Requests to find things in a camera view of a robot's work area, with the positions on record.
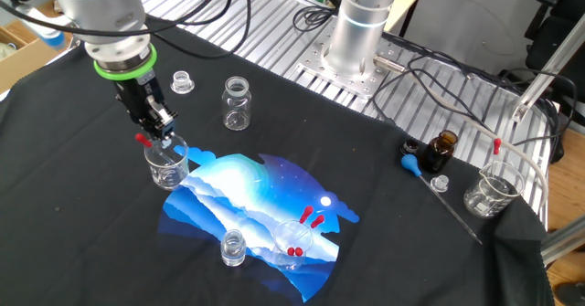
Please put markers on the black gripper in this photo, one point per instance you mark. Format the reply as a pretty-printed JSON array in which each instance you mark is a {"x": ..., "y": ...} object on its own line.
[{"x": 137, "y": 96}]

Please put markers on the glass beaker holding liquid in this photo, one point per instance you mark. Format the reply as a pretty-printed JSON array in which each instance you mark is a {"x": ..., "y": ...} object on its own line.
[{"x": 484, "y": 201}]

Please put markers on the clear glass beaker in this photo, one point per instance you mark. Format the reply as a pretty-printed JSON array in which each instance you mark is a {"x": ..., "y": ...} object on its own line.
[{"x": 166, "y": 176}]

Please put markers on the clear wide-mouth glass bottle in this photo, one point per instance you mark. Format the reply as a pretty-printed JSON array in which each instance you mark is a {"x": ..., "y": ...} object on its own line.
[{"x": 237, "y": 109}]

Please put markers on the black cloth with blue print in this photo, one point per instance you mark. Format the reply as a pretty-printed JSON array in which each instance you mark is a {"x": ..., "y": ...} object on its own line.
[{"x": 68, "y": 228}]

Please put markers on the brown cardboard box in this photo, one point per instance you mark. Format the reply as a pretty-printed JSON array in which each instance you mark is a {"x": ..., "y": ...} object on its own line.
[{"x": 23, "y": 64}]

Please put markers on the small clear glass vial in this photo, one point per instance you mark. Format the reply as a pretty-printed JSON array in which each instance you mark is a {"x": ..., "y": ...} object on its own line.
[{"x": 233, "y": 251}]

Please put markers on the glass beaker holding droppers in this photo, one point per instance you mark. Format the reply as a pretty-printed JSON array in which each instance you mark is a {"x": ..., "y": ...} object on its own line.
[{"x": 305, "y": 239}]

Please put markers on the black bottle cap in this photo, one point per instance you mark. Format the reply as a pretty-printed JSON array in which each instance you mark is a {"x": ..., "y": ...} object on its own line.
[{"x": 410, "y": 147}]

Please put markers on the long blue bulb pipette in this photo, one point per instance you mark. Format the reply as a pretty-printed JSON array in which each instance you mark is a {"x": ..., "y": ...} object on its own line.
[{"x": 410, "y": 163}]

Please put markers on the pale wooden board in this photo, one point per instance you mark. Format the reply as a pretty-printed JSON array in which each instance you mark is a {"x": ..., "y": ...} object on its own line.
[{"x": 411, "y": 0}]

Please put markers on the brown glass bottle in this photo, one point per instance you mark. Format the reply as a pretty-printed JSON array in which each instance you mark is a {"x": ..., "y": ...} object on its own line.
[{"x": 436, "y": 157}]

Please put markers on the small clear glass stopper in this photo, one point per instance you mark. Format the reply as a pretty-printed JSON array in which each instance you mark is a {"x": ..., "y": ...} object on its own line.
[{"x": 439, "y": 183}]

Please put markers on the black office chair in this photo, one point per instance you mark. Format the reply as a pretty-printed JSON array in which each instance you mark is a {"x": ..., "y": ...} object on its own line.
[{"x": 546, "y": 0}]

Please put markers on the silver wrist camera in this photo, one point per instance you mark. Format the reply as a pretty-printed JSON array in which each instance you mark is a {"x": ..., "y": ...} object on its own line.
[{"x": 50, "y": 34}]

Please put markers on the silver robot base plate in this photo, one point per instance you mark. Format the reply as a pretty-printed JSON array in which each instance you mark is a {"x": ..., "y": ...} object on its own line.
[{"x": 356, "y": 84}]

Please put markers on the aluminium frame post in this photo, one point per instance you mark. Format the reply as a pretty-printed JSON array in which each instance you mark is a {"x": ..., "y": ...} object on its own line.
[
  {"x": 564, "y": 239},
  {"x": 544, "y": 75}
]

